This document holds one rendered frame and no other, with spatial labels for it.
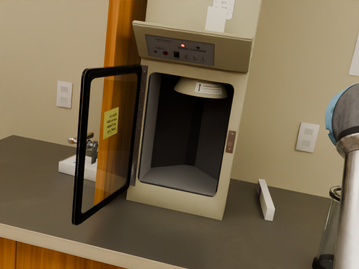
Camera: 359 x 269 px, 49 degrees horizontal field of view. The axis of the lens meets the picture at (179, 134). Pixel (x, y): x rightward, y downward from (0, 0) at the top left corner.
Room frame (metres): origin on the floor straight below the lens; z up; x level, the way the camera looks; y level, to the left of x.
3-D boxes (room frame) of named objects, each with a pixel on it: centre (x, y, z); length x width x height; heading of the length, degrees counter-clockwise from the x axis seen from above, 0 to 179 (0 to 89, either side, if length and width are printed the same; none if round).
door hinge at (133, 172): (1.18, 0.13, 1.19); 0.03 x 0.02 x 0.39; 80
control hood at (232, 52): (1.11, 0.00, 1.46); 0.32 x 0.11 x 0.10; 80
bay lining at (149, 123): (1.29, -0.03, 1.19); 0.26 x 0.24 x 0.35; 80
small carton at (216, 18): (1.10, -0.06, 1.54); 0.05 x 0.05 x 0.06; 86
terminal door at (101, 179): (1.03, 0.19, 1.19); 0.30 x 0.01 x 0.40; 162
